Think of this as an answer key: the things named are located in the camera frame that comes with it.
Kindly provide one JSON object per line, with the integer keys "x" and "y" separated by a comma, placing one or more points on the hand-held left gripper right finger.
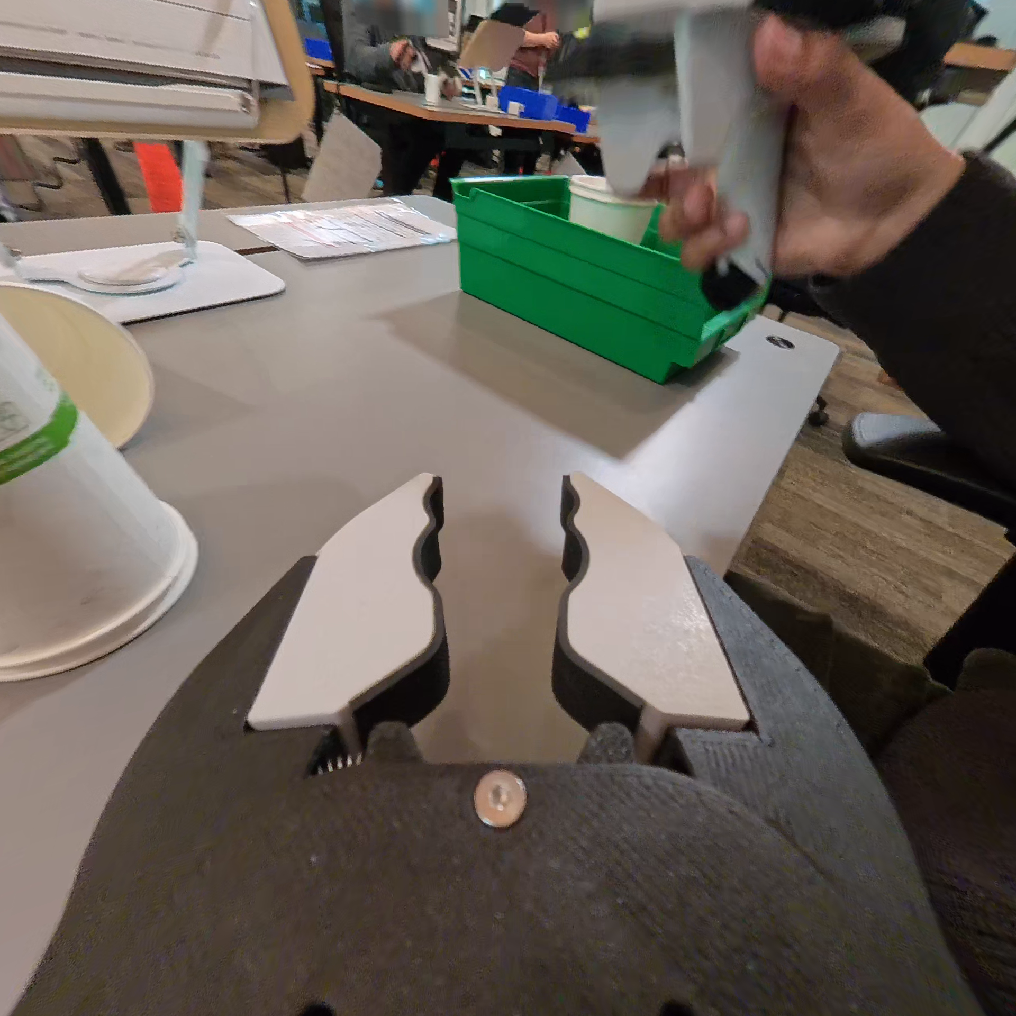
{"x": 651, "y": 627}

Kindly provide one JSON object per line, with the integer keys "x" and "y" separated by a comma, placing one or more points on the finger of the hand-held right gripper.
{"x": 651, "y": 6}

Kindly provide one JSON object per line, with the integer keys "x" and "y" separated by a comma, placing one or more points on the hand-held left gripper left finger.
{"x": 349, "y": 619}

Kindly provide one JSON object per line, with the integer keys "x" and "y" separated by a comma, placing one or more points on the white paper cup green band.
{"x": 611, "y": 214}
{"x": 79, "y": 555}
{"x": 79, "y": 357}

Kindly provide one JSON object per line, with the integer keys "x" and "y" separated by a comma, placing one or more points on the green plastic bin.
{"x": 571, "y": 301}

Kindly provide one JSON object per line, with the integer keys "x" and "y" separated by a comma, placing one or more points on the person's right forearm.
{"x": 936, "y": 333}

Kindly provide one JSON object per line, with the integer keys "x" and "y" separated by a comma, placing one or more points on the grey desk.
{"x": 357, "y": 397}

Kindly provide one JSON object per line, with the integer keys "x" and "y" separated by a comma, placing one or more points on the height adjustable wooden desk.
{"x": 984, "y": 55}

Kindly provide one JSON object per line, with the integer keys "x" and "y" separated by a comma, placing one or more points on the person's right hand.
{"x": 857, "y": 174}

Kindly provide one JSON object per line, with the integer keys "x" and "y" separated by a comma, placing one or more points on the blue plastic bin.
{"x": 528, "y": 103}
{"x": 573, "y": 117}

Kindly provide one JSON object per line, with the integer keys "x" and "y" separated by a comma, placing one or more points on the plain wooden board stand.
{"x": 492, "y": 44}

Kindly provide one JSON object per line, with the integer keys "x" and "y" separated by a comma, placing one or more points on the wooden table with bins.
{"x": 444, "y": 109}

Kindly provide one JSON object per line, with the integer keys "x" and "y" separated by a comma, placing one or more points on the white tumbler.
{"x": 433, "y": 89}

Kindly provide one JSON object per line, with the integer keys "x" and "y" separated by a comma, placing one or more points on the black mesh office chair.
{"x": 913, "y": 452}

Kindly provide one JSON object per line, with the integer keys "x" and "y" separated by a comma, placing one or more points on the person's torso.
{"x": 936, "y": 794}

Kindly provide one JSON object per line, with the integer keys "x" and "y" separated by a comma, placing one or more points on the grey folded board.
{"x": 341, "y": 159}

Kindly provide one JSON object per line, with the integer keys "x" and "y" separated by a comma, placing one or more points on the laminated paper card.
{"x": 341, "y": 226}

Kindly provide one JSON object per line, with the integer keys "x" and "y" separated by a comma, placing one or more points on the orange traffic cone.
{"x": 159, "y": 179}

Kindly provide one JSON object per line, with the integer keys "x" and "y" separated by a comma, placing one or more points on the printed instruction sheet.
{"x": 119, "y": 32}

